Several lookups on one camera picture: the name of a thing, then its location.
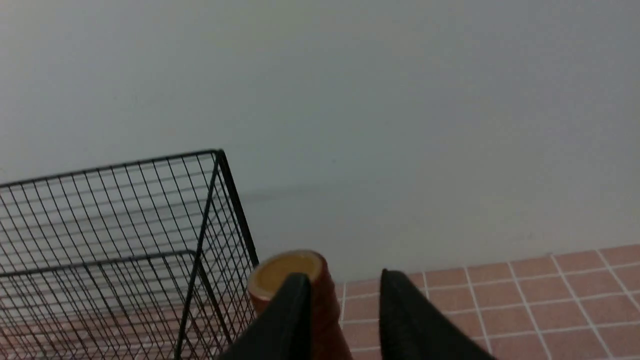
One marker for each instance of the soy sauce bottle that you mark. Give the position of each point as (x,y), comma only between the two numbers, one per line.
(322,330)

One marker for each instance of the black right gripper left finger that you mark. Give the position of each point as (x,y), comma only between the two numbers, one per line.
(283,331)

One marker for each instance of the black wire mesh shelf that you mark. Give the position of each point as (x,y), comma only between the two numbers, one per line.
(143,260)

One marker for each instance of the pink checkered tablecloth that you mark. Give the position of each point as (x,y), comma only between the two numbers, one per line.
(574,306)

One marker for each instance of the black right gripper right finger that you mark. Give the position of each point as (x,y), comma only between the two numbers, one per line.
(412,328)

